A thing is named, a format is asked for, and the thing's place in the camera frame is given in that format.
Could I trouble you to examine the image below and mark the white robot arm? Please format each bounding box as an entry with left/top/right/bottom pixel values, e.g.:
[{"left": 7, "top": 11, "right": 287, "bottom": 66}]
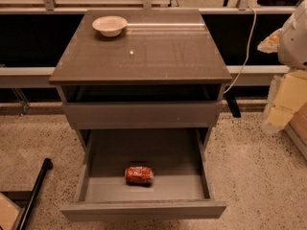
[{"left": 257, "top": 1, "right": 307, "bottom": 133}]

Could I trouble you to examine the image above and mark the black table leg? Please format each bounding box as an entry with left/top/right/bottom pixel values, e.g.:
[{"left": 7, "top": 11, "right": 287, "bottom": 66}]
[{"left": 224, "top": 93, "right": 241, "bottom": 118}]

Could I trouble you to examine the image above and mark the closed grey top drawer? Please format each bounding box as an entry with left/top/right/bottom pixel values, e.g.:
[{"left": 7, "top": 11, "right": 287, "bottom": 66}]
[{"left": 62, "top": 102, "right": 222, "bottom": 129}]

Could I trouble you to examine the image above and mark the white cable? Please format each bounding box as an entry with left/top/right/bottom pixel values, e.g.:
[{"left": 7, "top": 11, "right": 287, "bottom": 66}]
[{"left": 223, "top": 6, "right": 258, "bottom": 95}]

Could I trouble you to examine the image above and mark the open grey middle drawer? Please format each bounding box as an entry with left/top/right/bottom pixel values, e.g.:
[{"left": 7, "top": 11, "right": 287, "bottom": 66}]
[{"left": 60, "top": 128, "right": 226, "bottom": 221}]

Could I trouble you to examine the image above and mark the grey drawer cabinet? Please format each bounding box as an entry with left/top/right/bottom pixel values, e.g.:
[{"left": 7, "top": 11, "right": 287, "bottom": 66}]
[{"left": 50, "top": 10, "right": 231, "bottom": 147}]

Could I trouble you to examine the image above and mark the red coke can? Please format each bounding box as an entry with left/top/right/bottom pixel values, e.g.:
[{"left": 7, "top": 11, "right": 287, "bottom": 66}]
[{"left": 125, "top": 166, "right": 154, "bottom": 184}]

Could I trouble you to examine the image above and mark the black metal pole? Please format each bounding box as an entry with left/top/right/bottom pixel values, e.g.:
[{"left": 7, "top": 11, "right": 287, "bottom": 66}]
[{"left": 16, "top": 158, "right": 53, "bottom": 230}]

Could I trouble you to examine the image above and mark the brown cardboard box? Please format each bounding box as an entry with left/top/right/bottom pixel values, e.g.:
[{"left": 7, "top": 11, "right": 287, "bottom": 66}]
[{"left": 285, "top": 103, "right": 307, "bottom": 160}]

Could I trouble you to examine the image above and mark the wooden board corner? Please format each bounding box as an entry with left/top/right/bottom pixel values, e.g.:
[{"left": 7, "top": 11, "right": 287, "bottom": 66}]
[{"left": 0, "top": 193, "right": 20, "bottom": 230}]

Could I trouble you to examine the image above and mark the white paper bowl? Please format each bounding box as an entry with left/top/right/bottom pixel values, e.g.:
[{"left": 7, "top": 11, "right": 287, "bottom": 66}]
[{"left": 92, "top": 16, "right": 128, "bottom": 37}]

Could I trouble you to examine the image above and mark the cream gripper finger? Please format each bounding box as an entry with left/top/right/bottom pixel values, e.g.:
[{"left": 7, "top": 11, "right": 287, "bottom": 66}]
[
  {"left": 257, "top": 29, "right": 282, "bottom": 54},
  {"left": 261, "top": 70, "right": 307, "bottom": 133}
]

